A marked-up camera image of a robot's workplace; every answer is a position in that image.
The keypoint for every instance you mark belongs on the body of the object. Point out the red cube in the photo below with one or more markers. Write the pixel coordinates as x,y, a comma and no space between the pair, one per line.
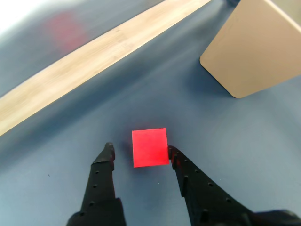
150,148

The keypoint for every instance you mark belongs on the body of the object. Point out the beige box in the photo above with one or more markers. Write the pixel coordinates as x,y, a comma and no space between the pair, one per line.
254,51

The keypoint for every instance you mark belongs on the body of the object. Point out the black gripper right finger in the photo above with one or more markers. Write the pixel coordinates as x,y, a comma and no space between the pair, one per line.
207,200

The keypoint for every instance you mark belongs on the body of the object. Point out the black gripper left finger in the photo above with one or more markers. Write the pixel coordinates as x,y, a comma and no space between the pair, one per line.
101,188

